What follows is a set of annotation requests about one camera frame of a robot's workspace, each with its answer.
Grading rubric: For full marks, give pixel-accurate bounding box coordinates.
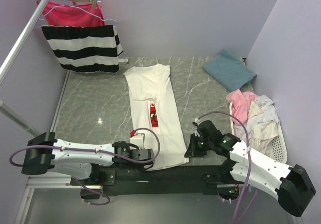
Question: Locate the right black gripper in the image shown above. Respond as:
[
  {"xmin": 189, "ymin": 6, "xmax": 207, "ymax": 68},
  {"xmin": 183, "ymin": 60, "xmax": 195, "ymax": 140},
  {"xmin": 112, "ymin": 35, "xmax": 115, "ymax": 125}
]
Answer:
[{"xmin": 185, "ymin": 133, "xmax": 213, "ymax": 158}]

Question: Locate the white coca cola t shirt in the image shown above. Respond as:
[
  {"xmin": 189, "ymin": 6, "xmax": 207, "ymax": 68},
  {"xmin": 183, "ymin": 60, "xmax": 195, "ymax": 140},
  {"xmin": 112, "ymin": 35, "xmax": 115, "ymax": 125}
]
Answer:
[{"xmin": 124, "ymin": 64, "xmax": 189, "ymax": 170}]

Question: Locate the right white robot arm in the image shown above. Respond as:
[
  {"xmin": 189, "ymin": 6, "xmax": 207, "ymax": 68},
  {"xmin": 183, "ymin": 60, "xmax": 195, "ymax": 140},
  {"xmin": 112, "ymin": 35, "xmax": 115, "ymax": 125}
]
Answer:
[{"xmin": 185, "ymin": 120, "xmax": 316, "ymax": 217}]

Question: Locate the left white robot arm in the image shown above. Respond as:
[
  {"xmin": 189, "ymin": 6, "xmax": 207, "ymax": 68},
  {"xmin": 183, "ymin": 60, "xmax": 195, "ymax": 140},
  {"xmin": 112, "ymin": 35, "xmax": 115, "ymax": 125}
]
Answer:
[{"xmin": 21, "ymin": 132, "xmax": 155, "ymax": 185}]

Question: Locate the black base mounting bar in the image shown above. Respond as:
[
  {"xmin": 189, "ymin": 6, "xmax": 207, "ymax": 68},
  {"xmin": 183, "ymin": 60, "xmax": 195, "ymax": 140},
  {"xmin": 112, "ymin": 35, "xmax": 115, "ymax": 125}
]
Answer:
[{"xmin": 81, "ymin": 164, "xmax": 244, "ymax": 196}]

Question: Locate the pile of white clothes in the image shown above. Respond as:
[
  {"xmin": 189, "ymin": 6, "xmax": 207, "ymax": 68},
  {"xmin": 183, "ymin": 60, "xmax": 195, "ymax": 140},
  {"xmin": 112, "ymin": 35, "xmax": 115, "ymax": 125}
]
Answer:
[{"xmin": 226, "ymin": 90, "xmax": 280, "ymax": 154}]

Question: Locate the folded blue t shirt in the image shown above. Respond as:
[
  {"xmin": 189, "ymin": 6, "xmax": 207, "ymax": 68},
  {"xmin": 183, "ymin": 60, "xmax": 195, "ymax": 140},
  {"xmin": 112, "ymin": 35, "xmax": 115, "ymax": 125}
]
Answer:
[{"xmin": 202, "ymin": 50, "xmax": 257, "ymax": 92}]

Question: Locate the white laundry basket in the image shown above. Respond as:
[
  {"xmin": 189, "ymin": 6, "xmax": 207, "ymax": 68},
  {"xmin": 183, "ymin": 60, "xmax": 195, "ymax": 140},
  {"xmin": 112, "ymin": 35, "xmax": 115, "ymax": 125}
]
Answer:
[{"xmin": 229, "ymin": 102, "xmax": 289, "ymax": 164}]

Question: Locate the white rack foot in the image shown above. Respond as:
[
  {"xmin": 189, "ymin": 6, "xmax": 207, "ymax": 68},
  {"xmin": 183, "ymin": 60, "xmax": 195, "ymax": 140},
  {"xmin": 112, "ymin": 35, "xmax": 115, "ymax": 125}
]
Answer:
[{"xmin": 118, "ymin": 58, "xmax": 129, "ymax": 64}]

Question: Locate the black and white striped garment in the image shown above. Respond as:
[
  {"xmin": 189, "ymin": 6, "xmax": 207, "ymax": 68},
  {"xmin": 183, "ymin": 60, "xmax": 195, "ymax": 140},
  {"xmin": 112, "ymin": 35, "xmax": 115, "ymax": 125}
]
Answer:
[{"xmin": 42, "ymin": 25, "xmax": 123, "ymax": 73}]

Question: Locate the silver clothes rack pole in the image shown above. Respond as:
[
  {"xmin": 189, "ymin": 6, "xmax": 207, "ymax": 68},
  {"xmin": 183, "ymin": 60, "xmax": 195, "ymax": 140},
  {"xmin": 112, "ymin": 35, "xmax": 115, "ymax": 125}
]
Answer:
[{"xmin": 1, "ymin": 4, "xmax": 42, "ymax": 137}]

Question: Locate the pink red garment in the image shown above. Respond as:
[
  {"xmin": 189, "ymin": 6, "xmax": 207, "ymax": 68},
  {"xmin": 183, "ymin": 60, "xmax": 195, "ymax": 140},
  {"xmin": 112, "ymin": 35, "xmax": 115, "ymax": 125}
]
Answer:
[{"xmin": 43, "ymin": 2, "xmax": 105, "ymax": 27}]

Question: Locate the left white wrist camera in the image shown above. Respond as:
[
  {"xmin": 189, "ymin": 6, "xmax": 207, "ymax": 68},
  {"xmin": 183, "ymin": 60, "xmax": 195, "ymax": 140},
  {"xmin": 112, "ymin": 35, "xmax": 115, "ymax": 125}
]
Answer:
[{"xmin": 130, "ymin": 130, "xmax": 145, "ymax": 149}]

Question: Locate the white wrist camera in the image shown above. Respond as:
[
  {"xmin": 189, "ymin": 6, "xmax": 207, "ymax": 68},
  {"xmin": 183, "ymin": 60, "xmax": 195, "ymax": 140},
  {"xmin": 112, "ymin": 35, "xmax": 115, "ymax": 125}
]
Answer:
[
  {"xmin": 192, "ymin": 118, "xmax": 200, "ymax": 137},
  {"xmin": 130, "ymin": 130, "xmax": 145, "ymax": 149}
]

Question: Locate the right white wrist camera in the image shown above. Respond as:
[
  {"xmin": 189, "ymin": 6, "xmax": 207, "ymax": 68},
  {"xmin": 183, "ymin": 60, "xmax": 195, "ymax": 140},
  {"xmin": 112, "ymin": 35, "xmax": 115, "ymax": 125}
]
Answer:
[{"xmin": 192, "ymin": 118, "xmax": 200, "ymax": 137}]

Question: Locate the light blue wire hanger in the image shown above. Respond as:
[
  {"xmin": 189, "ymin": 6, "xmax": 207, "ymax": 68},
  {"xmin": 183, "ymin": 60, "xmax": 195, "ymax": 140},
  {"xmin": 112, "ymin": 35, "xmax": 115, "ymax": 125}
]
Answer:
[{"xmin": 40, "ymin": 0, "xmax": 118, "ymax": 27}]

